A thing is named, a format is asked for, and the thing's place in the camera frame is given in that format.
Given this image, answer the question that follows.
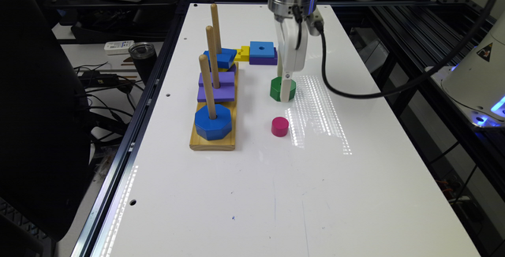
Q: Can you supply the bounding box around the lavender square block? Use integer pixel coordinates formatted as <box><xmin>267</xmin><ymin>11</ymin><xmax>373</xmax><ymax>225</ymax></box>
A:
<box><xmin>197</xmin><ymin>72</ymin><xmax>235</xmax><ymax>102</ymax></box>

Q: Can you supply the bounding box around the blue octagonal block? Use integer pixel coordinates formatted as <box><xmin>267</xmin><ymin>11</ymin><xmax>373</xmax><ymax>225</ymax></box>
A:
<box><xmin>195</xmin><ymin>104</ymin><xmax>232</xmax><ymax>140</ymax></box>

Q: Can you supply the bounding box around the black office chair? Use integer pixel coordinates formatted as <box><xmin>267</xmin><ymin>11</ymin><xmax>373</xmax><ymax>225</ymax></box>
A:
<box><xmin>1</xmin><ymin>0</ymin><xmax>90</xmax><ymax>241</ymax></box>

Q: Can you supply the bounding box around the blue trapezoid block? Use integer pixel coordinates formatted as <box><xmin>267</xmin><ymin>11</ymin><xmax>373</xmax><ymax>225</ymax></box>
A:
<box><xmin>216</xmin><ymin>48</ymin><xmax>237</xmax><ymax>69</ymax></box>

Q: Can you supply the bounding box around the dark purple square block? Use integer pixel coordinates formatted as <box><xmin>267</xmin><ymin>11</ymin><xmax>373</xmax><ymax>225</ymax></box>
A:
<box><xmin>249</xmin><ymin>48</ymin><xmax>278</xmax><ymax>65</ymax></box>

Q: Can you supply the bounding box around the front wooden peg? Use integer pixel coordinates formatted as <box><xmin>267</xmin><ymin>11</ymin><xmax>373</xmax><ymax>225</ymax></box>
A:
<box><xmin>199</xmin><ymin>54</ymin><xmax>217</xmax><ymax>120</ymax></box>

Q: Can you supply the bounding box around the white remote control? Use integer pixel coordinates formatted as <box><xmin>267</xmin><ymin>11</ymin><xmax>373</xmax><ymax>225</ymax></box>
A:
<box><xmin>103</xmin><ymin>40</ymin><xmax>135</xmax><ymax>55</ymax></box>

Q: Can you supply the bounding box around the yellow block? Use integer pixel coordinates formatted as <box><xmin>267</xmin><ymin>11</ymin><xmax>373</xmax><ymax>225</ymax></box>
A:
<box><xmin>234</xmin><ymin>46</ymin><xmax>250</xmax><ymax>62</ymax></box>

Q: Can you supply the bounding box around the wooden peg base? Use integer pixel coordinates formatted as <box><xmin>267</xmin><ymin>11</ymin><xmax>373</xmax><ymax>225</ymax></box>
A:
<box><xmin>189</xmin><ymin>62</ymin><xmax>238</xmax><ymax>151</ymax></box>

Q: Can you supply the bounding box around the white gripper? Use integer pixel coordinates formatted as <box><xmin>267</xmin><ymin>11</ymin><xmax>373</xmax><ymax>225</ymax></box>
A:
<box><xmin>275</xmin><ymin>15</ymin><xmax>308</xmax><ymax>102</ymax></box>

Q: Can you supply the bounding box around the pink cylinder block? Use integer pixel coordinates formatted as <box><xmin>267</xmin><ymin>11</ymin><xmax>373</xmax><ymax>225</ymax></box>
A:
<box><xmin>271</xmin><ymin>117</ymin><xmax>289</xmax><ymax>137</ymax></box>

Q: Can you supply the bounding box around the black tumbler cup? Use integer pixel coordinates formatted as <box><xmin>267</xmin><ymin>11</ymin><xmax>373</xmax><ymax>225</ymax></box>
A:
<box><xmin>129</xmin><ymin>42</ymin><xmax>157</xmax><ymax>84</ymax></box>

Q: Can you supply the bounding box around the light blue square block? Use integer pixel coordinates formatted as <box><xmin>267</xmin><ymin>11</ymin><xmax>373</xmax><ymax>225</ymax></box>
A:
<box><xmin>249</xmin><ymin>41</ymin><xmax>275</xmax><ymax>58</ymax></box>

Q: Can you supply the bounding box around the dark purple round block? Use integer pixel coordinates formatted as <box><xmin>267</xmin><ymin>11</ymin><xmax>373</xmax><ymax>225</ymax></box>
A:
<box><xmin>228</xmin><ymin>64</ymin><xmax>237</xmax><ymax>73</ymax></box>

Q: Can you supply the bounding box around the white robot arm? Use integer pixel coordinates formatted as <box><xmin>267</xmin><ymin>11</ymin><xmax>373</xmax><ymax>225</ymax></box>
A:
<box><xmin>267</xmin><ymin>0</ymin><xmax>504</xmax><ymax>128</ymax></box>

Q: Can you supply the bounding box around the rear wooden peg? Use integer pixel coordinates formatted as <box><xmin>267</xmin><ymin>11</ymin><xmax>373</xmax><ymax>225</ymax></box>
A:
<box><xmin>211</xmin><ymin>3</ymin><xmax>222</xmax><ymax>54</ymax></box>

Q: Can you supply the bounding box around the green octagonal block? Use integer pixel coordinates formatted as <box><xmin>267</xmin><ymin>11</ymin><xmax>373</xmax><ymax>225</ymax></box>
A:
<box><xmin>270</xmin><ymin>76</ymin><xmax>297</xmax><ymax>102</ymax></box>

